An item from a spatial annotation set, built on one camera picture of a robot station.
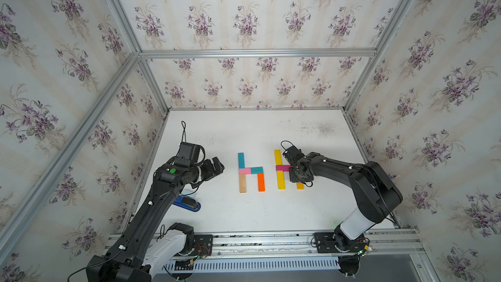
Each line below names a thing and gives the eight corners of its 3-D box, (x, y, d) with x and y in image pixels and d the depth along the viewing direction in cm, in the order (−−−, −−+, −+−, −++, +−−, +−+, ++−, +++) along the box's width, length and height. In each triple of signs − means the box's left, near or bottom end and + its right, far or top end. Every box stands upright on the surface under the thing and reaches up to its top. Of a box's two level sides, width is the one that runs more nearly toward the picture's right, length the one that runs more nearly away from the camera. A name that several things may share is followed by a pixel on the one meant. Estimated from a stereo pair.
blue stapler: (176, 205, 85) (173, 202, 81) (181, 196, 87) (178, 193, 84) (197, 213, 83) (195, 210, 79) (202, 204, 85) (200, 201, 82)
